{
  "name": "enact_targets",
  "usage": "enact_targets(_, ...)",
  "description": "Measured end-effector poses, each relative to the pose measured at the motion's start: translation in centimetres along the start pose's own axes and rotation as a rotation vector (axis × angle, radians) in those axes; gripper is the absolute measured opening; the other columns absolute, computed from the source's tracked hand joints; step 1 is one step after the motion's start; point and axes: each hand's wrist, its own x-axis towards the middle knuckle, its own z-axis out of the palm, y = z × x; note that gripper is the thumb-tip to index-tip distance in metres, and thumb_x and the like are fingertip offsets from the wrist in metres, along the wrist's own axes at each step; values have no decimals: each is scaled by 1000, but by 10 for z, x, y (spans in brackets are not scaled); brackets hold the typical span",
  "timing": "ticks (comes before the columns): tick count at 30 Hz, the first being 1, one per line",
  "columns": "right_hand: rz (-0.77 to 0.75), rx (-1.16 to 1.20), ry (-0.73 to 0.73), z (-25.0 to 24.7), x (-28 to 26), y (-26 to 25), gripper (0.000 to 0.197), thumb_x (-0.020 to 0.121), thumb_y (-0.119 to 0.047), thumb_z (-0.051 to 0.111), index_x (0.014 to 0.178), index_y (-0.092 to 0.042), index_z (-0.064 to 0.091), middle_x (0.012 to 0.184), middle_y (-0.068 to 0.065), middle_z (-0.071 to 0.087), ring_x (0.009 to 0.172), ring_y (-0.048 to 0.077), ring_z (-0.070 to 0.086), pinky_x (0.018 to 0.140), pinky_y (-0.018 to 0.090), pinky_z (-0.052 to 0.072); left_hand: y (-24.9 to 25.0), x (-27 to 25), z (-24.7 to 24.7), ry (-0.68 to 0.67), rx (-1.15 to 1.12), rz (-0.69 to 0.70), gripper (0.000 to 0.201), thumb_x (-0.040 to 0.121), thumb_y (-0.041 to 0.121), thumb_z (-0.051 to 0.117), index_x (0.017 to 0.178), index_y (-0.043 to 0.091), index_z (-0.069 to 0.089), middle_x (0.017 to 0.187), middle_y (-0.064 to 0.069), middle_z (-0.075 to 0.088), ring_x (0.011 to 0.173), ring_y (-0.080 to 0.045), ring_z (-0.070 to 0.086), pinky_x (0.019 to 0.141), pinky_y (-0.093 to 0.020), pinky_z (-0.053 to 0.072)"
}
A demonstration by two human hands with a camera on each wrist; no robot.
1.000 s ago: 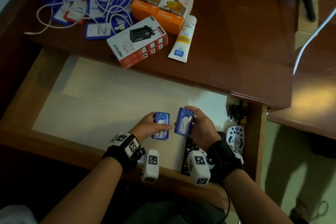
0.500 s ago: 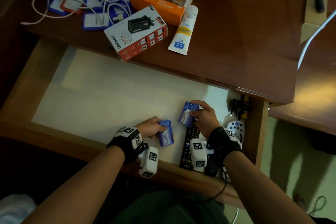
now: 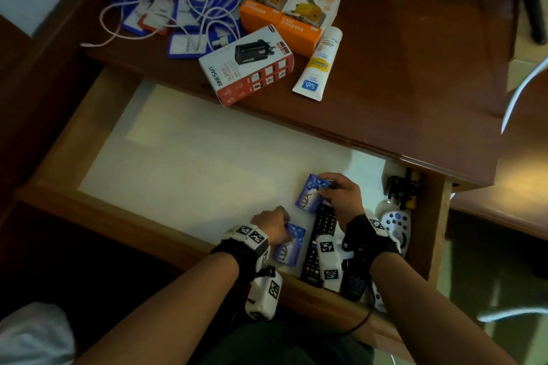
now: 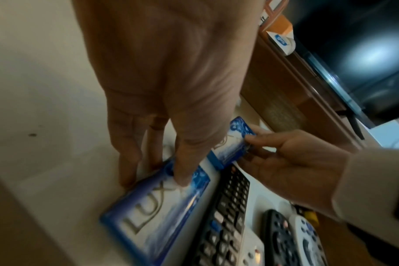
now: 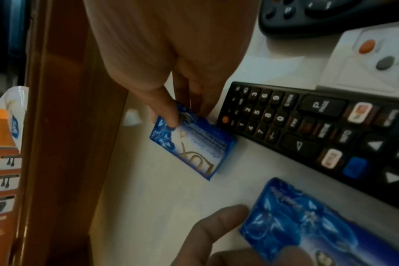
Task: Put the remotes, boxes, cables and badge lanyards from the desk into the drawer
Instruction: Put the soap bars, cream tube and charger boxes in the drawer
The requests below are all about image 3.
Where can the cardboard box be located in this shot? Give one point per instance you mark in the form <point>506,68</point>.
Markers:
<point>520,65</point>

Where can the person's right forearm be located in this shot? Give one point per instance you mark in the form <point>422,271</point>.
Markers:
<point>421,313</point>

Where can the person's left forearm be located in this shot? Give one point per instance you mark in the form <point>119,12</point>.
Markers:
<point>171,313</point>

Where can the white cloth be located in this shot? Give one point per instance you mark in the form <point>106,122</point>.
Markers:
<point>34,334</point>

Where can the white remote control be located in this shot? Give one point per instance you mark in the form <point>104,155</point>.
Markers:
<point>377,298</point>

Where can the white cream tube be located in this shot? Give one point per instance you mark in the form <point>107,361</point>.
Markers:
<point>319,63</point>

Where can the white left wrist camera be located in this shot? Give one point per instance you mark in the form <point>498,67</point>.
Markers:
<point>263,294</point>

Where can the brown wooden desk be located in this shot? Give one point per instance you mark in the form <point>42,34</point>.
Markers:
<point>406,69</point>

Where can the long black remote control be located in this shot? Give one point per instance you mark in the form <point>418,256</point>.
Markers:
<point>323,223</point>

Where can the white drawer liner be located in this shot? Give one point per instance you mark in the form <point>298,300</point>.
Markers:
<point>205,163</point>

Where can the person's left hand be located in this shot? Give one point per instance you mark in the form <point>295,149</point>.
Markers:
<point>270,223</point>

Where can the blue patterned small packet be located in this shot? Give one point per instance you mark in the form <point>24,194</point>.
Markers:
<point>309,195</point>
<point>293,245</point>

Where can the wooden desk drawer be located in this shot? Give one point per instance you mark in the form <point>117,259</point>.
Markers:
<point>85,172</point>

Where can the pile of blue badge holders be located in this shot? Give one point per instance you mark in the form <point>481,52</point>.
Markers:
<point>188,42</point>

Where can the black left wrist band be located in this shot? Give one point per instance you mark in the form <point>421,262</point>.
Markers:
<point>242,247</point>

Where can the white and red charger box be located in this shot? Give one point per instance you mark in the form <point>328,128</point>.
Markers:
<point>248,65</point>

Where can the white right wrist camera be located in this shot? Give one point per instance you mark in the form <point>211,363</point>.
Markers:
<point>328,262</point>

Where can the black right wrist band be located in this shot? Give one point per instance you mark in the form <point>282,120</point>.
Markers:
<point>369,238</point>

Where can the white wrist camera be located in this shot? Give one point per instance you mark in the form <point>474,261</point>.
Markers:
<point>328,262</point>
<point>263,294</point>

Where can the black wrist band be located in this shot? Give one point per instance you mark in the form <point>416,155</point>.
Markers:
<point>242,247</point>
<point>369,238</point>

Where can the person's right hand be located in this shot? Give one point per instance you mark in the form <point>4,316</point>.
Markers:
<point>344,200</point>

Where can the white remote with blue buttons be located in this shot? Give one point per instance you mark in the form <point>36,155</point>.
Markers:
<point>397,225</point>

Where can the short black remote control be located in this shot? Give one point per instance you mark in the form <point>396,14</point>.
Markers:
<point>354,283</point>

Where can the black plug adapter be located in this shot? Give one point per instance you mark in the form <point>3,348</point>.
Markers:
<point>402,187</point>

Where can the person's left fingers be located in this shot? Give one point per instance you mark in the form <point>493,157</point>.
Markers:
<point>284,218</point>

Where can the person's right fingers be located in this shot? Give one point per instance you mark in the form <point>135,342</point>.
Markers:
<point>329,183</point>

